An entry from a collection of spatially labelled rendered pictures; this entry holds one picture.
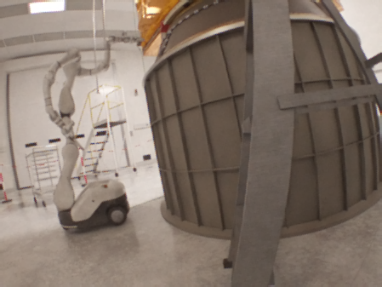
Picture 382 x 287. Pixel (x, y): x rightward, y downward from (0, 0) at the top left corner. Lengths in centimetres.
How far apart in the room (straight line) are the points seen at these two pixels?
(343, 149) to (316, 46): 59
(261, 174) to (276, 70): 18
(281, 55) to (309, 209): 98
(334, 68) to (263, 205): 110
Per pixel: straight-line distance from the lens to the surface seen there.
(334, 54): 140
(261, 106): 36
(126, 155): 895
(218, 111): 118
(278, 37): 40
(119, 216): 183
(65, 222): 187
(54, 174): 568
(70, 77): 210
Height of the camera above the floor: 59
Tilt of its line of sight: 1 degrees down
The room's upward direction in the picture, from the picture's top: 11 degrees counter-clockwise
